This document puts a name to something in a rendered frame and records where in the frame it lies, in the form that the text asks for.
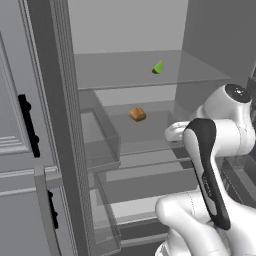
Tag green lemon wedge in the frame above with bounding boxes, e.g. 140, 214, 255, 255
151, 59, 165, 75

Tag clear fridge drawer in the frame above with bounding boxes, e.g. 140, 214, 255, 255
79, 108, 122, 172
88, 171, 123, 256

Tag long black door handle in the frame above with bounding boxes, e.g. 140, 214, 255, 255
17, 93, 42, 159

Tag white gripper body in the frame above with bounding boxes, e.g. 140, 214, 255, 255
164, 120, 192, 143

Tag grey open fridge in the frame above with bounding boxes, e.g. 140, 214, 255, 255
25, 0, 256, 256

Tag short grey cupboard door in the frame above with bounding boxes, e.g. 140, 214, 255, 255
0, 164, 78, 256

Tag clear fridge door bin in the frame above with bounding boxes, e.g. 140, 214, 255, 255
220, 153, 256, 208

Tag brown bread piece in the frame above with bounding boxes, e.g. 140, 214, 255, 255
128, 106, 147, 123

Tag short black door handle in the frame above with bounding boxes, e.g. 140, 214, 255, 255
47, 189, 60, 231

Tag clear glass fridge shelf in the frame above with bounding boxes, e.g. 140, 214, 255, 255
93, 99, 201, 158
73, 49, 232, 91

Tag tall grey cupboard door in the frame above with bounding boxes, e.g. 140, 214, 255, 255
0, 0, 58, 175

